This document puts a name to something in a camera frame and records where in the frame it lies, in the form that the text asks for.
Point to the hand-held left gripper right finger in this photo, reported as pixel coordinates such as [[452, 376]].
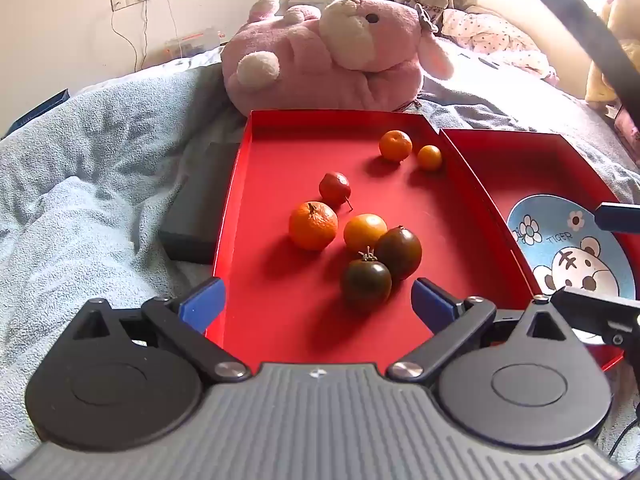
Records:
[[431, 306]]

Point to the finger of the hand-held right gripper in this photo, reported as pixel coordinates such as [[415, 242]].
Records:
[[617, 217], [595, 307]]

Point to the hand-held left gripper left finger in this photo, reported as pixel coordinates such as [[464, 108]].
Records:
[[205, 305]]

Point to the dark brown tomato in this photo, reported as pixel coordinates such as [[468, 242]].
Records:
[[365, 282], [401, 252]]

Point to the blue cartoon plate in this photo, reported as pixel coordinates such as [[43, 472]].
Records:
[[550, 220]]

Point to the orange tomato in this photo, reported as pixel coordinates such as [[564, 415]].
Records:
[[364, 230]]

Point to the red box lid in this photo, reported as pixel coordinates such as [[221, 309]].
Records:
[[500, 160]]

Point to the large tangerine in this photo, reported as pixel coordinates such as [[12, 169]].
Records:
[[313, 226]]

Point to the small red fruit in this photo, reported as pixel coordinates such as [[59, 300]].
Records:
[[334, 187]]

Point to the red box tray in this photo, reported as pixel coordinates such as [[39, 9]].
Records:
[[280, 170]]

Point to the pink cloth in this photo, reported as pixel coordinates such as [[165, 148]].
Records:
[[627, 132]]

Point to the black box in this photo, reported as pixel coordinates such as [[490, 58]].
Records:
[[200, 210]]

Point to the small kumquat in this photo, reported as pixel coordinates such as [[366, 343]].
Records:
[[429, 157]]

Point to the grey bed sheet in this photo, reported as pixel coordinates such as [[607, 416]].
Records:
[[500, 105]]

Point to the small tangerine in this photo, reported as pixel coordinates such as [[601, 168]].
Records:
[[395, 146]]

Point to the yellow plush toy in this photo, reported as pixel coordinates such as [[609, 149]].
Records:
[[625, 20]]

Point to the dark blue box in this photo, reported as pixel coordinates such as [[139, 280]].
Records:
[[35, 112]]

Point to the clear storage box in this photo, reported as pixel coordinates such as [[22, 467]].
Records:
[[192, 44]]

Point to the pink plush bunny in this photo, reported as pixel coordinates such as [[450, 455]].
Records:
[[310, 60]]

